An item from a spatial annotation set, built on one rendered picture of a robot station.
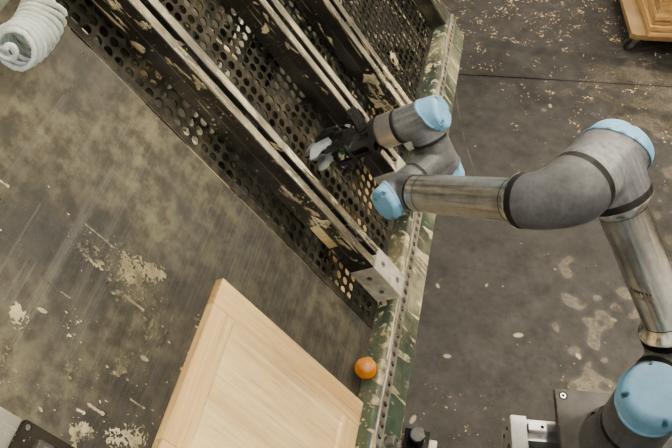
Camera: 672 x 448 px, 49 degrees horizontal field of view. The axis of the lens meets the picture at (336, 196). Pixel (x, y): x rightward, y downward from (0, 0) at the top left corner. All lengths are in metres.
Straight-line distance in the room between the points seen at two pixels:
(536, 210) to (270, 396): 0.61
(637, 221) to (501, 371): 1.56
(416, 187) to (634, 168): 0.39
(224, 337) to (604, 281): 2.04
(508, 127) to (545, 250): 0.73
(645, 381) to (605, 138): 0.43
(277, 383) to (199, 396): 0.21
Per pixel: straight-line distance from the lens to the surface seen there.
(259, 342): 1.45
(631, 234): 1.34
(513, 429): 1.61
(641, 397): 1.40
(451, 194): 1.35
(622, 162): 1.27
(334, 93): 1.78
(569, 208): 1.21
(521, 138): 3.58
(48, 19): 1.05
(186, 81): 1.44
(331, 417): 1.61
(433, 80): 2.39
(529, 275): 3.06
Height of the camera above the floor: 2.43
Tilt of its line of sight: 49 degrees down
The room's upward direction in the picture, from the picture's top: straight up
